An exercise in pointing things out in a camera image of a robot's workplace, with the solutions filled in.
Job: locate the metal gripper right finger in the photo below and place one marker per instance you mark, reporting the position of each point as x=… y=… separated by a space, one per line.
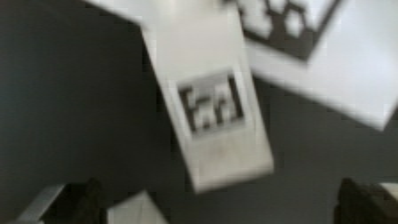
x=366 y=203

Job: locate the paper sheet with tags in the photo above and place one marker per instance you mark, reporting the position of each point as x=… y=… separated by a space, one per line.
x=321 y=46

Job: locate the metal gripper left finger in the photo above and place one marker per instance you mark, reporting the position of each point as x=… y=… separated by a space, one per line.
x=67 y=204

